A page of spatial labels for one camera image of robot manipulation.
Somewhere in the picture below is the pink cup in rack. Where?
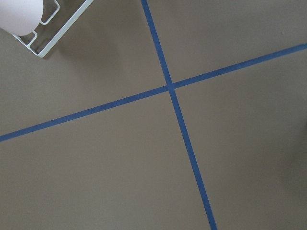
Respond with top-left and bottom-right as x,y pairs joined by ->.
0,0 -> 44,36

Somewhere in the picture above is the white wire cup rack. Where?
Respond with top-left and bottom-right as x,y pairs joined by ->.
14,0 -> 93,58

